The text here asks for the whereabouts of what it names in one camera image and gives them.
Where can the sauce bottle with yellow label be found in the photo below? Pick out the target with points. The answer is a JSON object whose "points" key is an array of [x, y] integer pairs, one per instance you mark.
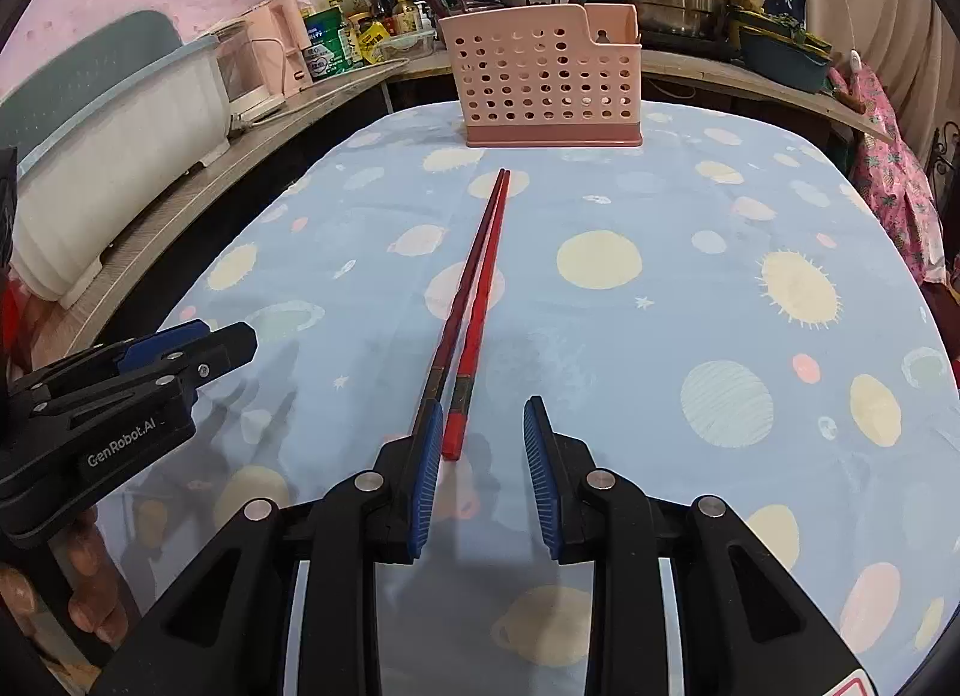
{"points": [[405, 12]]}

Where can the white plastic tub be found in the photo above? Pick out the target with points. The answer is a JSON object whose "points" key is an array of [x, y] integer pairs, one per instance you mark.
{"points": [[112, 141]]}

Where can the blue plastic basin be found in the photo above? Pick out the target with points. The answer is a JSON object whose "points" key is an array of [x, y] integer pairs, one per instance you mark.
{"points": [[784, 66]]}

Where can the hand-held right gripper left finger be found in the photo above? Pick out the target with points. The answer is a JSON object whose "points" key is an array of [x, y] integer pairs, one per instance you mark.
{"points": [[421, 471]]}

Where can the person's left hand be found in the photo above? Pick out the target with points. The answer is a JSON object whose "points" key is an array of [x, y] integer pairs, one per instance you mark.
{"points": [[94, 576]]}

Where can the yellow packet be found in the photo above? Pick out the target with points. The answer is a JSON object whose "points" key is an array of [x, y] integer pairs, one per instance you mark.
{"points": [[375, 42]]}

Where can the pink floral garment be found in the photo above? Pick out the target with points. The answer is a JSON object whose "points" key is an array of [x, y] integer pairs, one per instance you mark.
{"points": [[900, 171]]}

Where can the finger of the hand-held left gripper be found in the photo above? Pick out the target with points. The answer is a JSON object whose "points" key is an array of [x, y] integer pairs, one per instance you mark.
{"points": [[161, 347], [225, 351]]}

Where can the clear food container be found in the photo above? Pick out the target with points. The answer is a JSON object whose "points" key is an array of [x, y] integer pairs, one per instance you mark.
{"points": [[409, 45]]}

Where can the pink kitchen appliance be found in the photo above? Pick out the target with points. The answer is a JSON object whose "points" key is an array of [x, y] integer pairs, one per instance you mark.
{"points": [[285, 43]]}

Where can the dark brown-red chopstick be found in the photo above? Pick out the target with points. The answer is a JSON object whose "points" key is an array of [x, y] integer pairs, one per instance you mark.
{"points": [[457, 313]]}

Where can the pink perforated utensil basket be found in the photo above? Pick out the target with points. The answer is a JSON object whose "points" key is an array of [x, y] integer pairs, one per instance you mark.
{"points": [[540, 77]]}

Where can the blue planet-print tablecloth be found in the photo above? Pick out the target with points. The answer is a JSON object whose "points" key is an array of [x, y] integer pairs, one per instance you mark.
{"points": [[675, 366]]}

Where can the green and white tin can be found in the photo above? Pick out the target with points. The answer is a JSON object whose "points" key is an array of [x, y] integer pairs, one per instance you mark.
{"points": [[328, 43]]}

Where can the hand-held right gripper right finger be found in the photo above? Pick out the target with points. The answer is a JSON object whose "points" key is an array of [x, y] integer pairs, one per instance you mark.
{"points": [[541, 475]]}

